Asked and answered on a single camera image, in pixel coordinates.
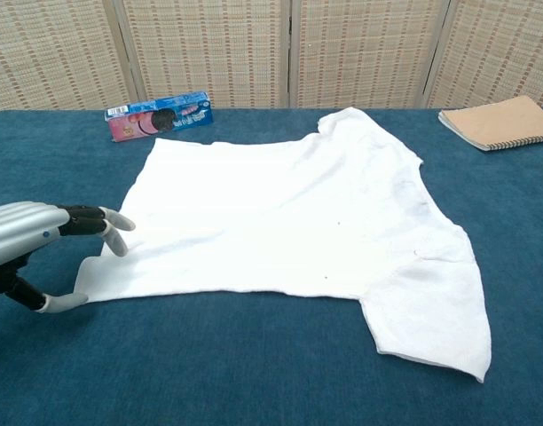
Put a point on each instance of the blue cookie box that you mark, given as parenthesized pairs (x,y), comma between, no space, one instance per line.
(165,117)

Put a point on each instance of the bamboo folding screen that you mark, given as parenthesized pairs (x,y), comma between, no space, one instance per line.
(209,44)

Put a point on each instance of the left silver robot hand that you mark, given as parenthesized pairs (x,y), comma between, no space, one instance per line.
(23,222)

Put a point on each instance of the brown spiral notebook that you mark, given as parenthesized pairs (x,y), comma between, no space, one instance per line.
(498,122)

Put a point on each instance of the white cloth garment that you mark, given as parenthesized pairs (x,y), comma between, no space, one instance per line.
(276,213)

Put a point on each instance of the blue table cloth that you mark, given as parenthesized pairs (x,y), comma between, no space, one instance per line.
(209,355)

